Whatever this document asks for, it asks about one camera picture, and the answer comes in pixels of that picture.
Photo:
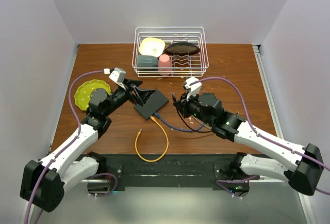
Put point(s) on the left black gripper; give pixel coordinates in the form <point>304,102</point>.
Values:
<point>143,95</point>

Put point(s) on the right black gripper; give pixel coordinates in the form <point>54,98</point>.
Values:
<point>182,105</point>

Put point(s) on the black network switch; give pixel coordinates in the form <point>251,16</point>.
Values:
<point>156,102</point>

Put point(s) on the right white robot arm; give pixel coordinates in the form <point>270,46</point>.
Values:
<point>298,165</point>

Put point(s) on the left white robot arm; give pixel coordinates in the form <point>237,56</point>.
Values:
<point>45,182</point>

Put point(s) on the teal square cup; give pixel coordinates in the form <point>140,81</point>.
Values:
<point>146,61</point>

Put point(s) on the pink cup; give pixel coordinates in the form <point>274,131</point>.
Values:
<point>164,65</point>

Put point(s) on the yellow square bowl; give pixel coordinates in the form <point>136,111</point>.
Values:
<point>152,47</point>

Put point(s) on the dark brown plate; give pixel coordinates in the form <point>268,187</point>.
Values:
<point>182,49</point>

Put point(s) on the green polka dot plate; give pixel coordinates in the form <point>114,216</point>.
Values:
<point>83,92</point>

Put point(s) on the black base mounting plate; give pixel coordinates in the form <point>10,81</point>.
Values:
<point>173,170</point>

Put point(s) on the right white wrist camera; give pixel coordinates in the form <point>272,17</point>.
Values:
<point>192,87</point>

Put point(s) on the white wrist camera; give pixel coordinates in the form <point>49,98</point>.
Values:
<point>192,87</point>
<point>118,77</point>

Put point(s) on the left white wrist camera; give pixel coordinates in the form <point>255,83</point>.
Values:
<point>118,77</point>

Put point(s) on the white wire dish rack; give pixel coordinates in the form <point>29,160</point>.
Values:
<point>182,66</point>

